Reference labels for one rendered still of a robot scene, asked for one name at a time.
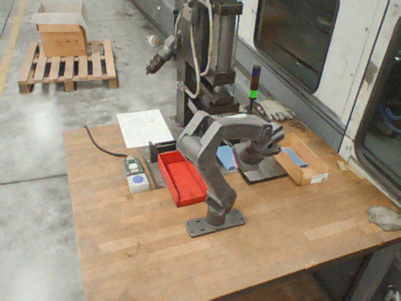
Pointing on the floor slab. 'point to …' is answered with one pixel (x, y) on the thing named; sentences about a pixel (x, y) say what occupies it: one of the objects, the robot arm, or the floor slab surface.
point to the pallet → (34, 56)
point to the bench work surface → (124, 216)
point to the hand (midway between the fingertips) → (237, 166)
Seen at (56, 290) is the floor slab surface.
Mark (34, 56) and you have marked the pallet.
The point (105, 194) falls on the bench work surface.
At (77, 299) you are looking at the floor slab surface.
